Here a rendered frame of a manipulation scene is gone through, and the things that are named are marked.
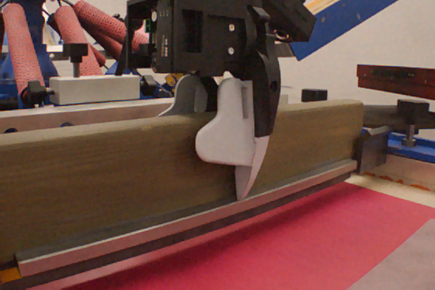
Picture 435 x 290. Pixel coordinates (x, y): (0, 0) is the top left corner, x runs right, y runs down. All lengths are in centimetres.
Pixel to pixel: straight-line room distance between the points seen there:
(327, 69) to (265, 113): 238
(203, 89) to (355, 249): 18
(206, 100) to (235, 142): 6
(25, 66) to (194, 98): 46
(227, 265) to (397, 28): 221
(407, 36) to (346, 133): 197
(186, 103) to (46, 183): 14
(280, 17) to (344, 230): 20
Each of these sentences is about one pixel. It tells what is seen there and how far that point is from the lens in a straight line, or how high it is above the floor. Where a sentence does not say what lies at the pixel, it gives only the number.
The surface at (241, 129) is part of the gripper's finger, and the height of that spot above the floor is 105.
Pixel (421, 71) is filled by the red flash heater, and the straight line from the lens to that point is 115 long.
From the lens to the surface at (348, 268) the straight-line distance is 29.
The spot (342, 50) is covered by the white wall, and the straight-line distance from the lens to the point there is 256.
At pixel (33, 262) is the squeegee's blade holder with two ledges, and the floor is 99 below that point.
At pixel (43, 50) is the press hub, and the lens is 105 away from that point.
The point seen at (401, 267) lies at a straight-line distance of 30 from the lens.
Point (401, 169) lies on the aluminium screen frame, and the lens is 49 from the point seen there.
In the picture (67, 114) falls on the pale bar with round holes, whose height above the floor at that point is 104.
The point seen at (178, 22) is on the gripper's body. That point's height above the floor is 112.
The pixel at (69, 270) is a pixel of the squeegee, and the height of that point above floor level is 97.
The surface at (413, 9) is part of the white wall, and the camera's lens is 237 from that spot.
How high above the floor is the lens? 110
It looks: 11 degrees down
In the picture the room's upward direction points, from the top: 1 degrees clockwise
